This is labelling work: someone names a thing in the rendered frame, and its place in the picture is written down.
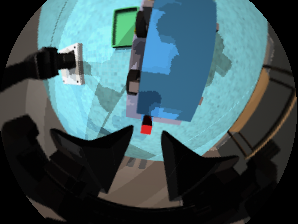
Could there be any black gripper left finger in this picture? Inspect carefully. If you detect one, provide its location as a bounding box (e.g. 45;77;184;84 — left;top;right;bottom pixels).
49;124;134;194

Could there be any dark grey ramp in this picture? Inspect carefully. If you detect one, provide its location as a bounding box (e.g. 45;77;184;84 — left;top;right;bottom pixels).
126;35;181;125

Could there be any green tray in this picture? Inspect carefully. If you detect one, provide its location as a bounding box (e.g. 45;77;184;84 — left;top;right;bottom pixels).
114;11;137;45
110;6;140;48

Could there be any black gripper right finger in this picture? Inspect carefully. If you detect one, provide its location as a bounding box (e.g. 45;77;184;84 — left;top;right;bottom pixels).
161;131;241;202

